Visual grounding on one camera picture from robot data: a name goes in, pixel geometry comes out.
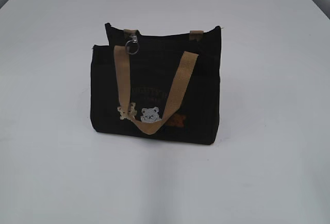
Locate black canvas tote bag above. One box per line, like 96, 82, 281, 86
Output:
90, 23, 221, 145

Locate silver zipper pull ring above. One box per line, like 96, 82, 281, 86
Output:
125, 34, 139, 55

